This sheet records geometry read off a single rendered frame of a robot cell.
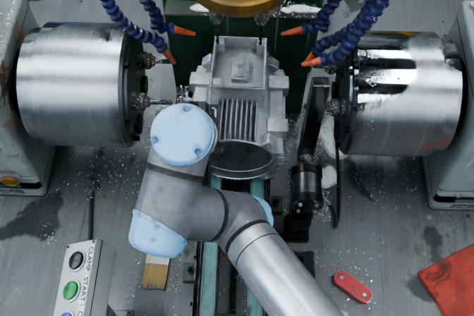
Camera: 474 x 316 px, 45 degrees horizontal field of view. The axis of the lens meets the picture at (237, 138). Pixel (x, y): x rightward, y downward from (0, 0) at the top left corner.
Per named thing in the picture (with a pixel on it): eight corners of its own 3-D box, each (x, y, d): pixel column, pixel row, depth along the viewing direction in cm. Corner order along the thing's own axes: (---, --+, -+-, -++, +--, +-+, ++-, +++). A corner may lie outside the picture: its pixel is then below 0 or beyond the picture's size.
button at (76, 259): (77, 255, 97) (69, 252, 96) (89, 252, 96) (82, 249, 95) (73, 272, 96) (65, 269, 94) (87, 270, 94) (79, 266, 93)
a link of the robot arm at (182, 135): (137, 161, 68) (156, 93, 68) (152, 159, 79) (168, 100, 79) (201, 179, 68) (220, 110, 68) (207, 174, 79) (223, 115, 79)
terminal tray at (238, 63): (214, 58, 115) (213, 35, 109) (266, 61, 115) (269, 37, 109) (209, 108, 109) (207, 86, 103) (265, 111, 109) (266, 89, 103)
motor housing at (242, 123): (198, 100, 129) (192, 46, 112) (282, 104, 128) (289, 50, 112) (189, 180, 119) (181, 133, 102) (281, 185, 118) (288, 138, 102)
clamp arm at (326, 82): (297, 150, 114) (311, 72, 92) (312, 150, 114) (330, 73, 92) (297, 166, 112) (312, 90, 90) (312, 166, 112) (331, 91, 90)
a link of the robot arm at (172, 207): (213, 262, 76) (235, 183, 76) (147, 259, 68) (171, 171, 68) (177, 244, 82) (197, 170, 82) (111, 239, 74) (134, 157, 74)
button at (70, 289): (71, 284, 95) (63, 281, 93) (84, 282, 93) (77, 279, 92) (68, 302, 93) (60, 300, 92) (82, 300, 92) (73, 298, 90)
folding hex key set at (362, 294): (373, 295, 119) (375, 293, 117) (365, 307, 117) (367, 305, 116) (338, 269, 121) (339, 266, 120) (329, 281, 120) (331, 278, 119)
